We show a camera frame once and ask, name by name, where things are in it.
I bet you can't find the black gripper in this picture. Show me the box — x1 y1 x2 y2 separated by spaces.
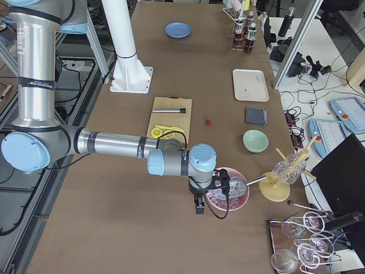
188 168 230 215

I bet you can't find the blue round plate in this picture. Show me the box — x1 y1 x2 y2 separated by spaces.
164 22 192 39

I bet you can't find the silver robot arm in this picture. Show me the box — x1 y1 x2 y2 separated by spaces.
1 1 230 214

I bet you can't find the pink ice bowl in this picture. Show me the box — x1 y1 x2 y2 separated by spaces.
206 167 250 211

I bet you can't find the lemon slice lower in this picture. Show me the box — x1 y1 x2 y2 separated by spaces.
163 132 175 139

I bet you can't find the lemon slice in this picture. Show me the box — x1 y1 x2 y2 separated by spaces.
163 132 175 139
151 128 163 138

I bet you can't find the wooden cup tree stand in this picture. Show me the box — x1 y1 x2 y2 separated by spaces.
258 136 321 202

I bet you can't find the yellow plastic knife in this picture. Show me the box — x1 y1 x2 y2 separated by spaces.
155 124 185 132

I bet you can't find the lemon slice upper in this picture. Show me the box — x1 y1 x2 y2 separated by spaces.
151 128 163 138

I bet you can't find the green bowl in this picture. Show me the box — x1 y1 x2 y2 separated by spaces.
242 130 269 153

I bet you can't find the wooden cutting board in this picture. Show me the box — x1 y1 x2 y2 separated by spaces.
146 97 192 142

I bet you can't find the steel muddler black tip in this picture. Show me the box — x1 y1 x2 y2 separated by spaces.
152 108 186 114

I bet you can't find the glass mug on stand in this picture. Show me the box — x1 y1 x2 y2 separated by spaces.
272 154 306 185

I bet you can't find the grey folded cloth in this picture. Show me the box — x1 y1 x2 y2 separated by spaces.
245 107 267 126

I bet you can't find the cream rabbit tray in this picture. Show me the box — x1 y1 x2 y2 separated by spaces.
233 69 269 102

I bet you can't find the black monitor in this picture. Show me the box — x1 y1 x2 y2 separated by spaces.
310 132 365 249

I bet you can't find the blue teach pendant near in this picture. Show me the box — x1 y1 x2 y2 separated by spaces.
308 119 351 158

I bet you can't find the blue teach pendant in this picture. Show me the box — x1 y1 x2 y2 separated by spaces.
329 97 365 134
308 119 351 158

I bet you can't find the tea bottle back left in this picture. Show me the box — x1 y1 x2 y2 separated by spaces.
232 17 246 50

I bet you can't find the tea bottle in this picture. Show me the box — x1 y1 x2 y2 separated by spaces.
245 11 254 29
232 17 246 50
244 23 257 53

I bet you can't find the tea bottle front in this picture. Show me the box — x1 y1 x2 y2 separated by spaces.
244 23 257 53

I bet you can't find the blue teach pendant far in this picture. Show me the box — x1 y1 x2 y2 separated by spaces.
329 97 365 134

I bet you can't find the tea bottle back right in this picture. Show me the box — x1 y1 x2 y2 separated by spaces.
245 11 254 29

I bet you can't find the pink cup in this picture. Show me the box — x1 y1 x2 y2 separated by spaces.
230 0 242 11

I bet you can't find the black thermos bottle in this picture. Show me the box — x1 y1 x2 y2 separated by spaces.
278 7 295 37

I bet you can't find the wire glass rack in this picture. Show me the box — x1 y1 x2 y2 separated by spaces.
269 200 342 273

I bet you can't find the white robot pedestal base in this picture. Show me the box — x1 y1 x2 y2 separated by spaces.
102 0 153 94

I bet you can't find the copper wire bottle rack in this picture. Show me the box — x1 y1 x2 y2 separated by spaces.
230 20 257 53

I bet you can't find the aluminium frame post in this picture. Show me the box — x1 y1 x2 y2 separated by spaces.
273 0 323 90

